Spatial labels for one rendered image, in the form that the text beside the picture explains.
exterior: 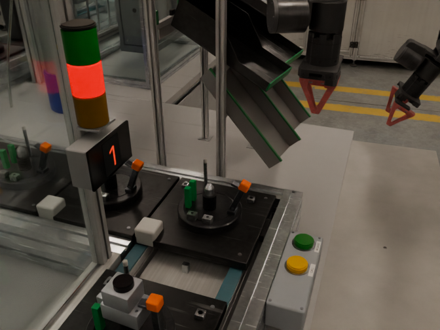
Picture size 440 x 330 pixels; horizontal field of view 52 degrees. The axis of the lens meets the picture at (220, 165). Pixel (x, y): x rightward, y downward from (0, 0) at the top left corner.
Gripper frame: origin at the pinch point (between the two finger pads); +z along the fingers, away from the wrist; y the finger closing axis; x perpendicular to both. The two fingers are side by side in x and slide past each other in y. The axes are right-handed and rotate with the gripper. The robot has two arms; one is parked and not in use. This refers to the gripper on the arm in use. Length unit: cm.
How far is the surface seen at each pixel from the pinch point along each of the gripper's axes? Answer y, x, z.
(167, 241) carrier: 16.3, -24.3, 26.0
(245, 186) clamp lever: 6.1, -11.1, 16.1
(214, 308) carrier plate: 29.3, -9.3, 25.9
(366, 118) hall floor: -274, 10, 123
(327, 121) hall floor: -259, -19, 123
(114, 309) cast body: 41.2, -20.4, 17.5
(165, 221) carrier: 10.7, -27.4, 26.0
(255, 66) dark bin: -22.5, -17.9, 1.2
